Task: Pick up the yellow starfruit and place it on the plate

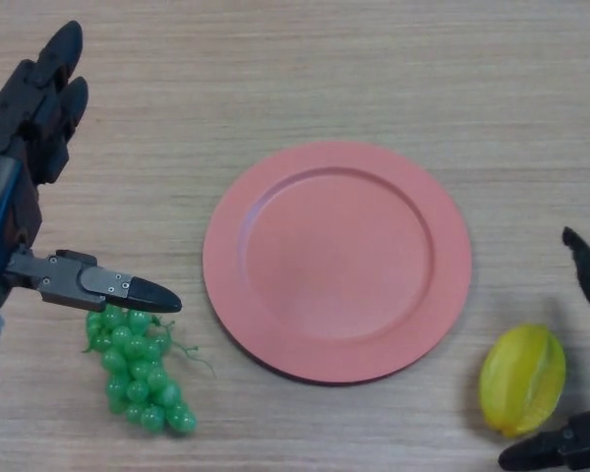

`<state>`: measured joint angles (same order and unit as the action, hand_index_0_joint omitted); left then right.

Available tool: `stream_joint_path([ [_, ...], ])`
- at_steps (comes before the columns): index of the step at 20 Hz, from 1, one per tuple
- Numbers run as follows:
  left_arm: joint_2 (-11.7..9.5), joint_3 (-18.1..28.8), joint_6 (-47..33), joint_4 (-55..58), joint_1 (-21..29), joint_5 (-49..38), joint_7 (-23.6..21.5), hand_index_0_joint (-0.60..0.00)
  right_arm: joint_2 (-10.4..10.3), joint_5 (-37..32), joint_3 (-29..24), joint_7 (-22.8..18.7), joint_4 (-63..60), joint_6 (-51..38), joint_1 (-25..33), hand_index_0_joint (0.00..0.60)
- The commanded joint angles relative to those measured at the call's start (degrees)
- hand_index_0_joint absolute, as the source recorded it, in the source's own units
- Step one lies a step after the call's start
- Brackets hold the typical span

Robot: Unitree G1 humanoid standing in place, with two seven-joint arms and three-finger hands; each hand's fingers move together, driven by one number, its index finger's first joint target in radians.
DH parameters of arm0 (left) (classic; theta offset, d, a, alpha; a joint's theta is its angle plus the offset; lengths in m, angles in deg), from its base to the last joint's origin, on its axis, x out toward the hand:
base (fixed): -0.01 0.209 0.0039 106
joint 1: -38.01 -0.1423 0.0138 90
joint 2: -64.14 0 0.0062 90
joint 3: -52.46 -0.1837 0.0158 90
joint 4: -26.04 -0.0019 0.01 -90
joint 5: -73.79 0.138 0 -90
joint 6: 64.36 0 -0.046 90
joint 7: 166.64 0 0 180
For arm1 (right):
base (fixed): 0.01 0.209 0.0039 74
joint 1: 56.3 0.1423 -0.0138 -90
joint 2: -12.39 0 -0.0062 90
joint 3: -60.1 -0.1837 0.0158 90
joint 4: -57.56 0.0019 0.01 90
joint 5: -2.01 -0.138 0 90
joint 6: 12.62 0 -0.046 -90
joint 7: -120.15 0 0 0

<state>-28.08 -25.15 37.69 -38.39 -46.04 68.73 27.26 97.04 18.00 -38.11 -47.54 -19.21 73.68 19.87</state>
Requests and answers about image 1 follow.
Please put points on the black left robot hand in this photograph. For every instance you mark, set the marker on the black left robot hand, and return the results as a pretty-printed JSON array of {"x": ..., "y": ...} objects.
[{"x": 54, "y": 280}]

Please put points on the yellow starfruit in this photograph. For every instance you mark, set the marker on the yellow starfruit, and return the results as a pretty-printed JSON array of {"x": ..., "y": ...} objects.
[{"x": 518, "y": 378}]

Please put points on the pink round plate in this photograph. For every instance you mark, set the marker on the pink round plate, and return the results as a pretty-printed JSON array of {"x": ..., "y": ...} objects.
[{"x": 336, "y": 263}]

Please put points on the green grape bunch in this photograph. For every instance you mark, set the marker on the green grape bunch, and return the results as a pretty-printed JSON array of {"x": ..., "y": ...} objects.
[{"x": 137, "y": 378}]

